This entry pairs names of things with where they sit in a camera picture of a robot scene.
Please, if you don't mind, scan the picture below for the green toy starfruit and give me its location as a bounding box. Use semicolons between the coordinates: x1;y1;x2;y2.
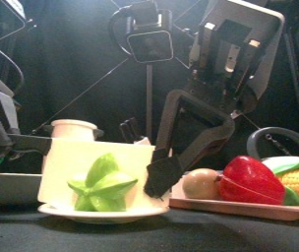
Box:
66;152;139;213

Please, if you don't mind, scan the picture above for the thin metal pole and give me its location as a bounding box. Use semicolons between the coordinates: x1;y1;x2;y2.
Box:
144;63;155;139

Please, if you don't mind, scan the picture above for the small black pronged object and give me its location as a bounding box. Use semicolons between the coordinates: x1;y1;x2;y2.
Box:
117;117;145;145

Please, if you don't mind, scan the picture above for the beige toy onion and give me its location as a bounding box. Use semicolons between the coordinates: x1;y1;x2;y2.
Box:
181;167;223;200

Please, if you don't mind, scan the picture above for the red toy bell pepper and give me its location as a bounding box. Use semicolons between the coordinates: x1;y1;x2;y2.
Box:
217;155;287;207

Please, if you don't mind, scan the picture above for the white cylindrical cup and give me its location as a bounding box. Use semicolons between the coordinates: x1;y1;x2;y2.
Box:
49;118;106;142

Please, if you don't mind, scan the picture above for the grey tray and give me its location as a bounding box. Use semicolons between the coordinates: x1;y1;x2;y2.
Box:
0;171;44;207

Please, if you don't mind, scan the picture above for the white round toy food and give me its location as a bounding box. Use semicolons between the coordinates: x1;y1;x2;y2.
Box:
262;156;299;172

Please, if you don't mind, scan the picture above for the pink plastic tray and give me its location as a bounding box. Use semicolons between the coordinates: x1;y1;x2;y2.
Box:
168;176;299;221

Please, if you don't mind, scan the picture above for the small white plate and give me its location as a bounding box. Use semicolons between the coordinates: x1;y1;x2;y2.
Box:
37;201;172;224

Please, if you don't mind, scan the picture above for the round metal ring cutter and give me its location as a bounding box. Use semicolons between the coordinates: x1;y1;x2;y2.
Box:
246;126;299;162

